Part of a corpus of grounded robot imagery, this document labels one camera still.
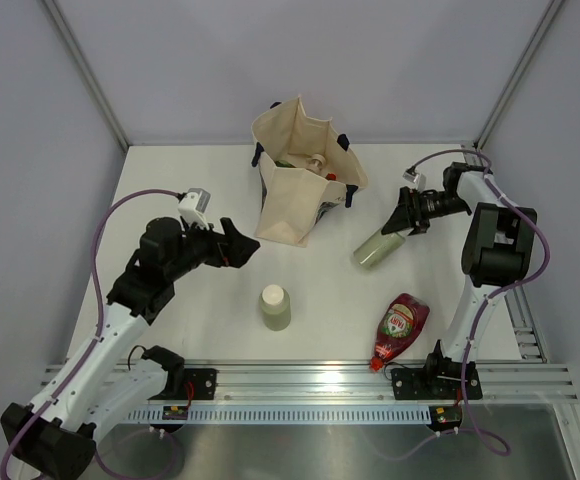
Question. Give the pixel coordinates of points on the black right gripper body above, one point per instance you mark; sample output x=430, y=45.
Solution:
x=429, y=207

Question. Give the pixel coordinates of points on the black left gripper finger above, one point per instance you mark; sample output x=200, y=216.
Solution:
x=240, y=252
x=234, y=237

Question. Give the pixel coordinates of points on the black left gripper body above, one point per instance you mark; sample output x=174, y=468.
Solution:
x=199, y=247

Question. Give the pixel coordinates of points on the green bottle red cap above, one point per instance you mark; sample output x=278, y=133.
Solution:
x=284, y=164

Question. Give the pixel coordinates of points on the beige pump bottle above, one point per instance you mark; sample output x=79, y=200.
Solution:
x=316, y=163

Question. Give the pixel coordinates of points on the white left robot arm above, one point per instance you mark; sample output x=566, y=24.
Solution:
x=57, y=432

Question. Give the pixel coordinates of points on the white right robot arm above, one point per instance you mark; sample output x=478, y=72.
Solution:
x=496, y=255

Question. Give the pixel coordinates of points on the beige canvas tote bag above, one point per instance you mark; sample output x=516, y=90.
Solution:
x=294, y=200

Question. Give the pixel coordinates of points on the green bottle standing white cap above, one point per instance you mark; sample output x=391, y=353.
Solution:
x=275, y=307

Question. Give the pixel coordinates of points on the red Fairy dish soap bottle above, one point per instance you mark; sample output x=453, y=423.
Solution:
x=399, y=328

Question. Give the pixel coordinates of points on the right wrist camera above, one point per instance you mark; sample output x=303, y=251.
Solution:
x=414, y=178

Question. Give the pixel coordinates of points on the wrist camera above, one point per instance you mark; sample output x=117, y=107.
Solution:
x=414, y=178
x=192, y=206

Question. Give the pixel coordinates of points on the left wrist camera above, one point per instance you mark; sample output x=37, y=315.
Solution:
x=192, y=206

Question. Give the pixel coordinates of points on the aluminium mounting rail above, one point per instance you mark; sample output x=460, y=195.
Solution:
x=352, y=382

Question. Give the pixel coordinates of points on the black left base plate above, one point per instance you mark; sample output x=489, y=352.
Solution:
x=198, y=384

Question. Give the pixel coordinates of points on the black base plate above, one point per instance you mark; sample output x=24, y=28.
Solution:
x=417, y=384
x=198, y=384

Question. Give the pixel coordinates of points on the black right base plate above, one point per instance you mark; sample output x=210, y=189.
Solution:
x=417, y=384

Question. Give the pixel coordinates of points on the white slotted cable duct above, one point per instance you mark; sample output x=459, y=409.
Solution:
x=280, y=415

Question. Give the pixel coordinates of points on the left aluminium frame post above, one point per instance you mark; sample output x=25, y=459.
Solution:
x=66, y=36

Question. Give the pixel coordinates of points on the aluminium frame post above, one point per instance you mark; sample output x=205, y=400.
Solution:
x=66, y=36
x=530, y=51

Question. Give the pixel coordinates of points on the right aluminium frame post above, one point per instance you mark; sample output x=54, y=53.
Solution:
x=530, y=51

